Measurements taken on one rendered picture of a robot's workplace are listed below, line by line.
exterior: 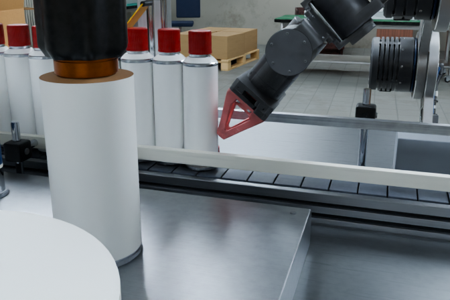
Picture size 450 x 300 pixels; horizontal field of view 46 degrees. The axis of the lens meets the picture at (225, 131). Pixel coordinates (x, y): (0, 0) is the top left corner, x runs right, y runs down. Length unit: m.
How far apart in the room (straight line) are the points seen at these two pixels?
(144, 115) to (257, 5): 8.83
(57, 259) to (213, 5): 9.58
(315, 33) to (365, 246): 0.27
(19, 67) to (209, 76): 0.32
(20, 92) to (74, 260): 0.66
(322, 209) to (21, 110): 0.50
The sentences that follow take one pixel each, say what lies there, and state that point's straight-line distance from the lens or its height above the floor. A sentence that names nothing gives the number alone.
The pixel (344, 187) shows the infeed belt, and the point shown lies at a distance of 0.75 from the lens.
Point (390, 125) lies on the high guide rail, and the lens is 0.78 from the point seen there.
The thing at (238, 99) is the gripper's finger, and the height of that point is 0.99.
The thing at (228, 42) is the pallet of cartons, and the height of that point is 0.36.
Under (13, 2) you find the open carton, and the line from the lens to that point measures 2.57.
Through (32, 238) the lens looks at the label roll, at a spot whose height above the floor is 1.02.
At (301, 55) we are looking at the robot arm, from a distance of 0.64.
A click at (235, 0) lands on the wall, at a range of 9.70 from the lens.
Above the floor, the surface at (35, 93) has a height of 0.98.
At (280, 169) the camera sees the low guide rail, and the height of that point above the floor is 0.90.
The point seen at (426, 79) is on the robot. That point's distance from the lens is 1.74.
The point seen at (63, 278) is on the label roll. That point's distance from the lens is 0.26.
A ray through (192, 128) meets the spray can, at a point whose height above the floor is 0.95.
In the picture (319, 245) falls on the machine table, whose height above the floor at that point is 0.83.
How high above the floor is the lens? 1.16
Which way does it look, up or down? 16 degrees down
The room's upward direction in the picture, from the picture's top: straight up
